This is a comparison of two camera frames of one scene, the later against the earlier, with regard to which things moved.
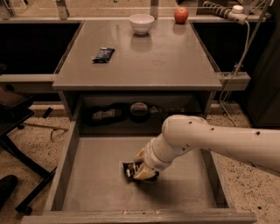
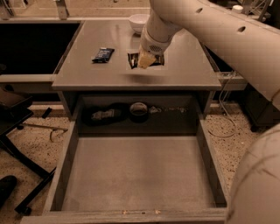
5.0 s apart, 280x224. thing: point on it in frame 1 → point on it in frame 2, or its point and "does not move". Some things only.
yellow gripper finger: [144, 173] → [145, 59]
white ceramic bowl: [142, 23] does not move
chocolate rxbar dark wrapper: [129, 169] → [134, 59]
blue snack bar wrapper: [104, 55] does not move
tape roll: [139, 112] does not move
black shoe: [7, 185] does not move
